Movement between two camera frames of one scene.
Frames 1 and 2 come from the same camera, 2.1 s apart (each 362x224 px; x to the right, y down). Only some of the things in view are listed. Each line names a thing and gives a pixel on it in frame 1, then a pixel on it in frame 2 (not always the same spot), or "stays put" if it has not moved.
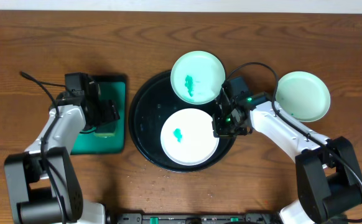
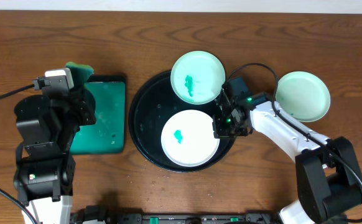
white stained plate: (187, 137) stays put
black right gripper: (223, 121) stays put
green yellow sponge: (107, 130) -> (80, 72)
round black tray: (152, 102) stays put
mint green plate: (303, 95) stays put
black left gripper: (105, 112) -> (83, 101)
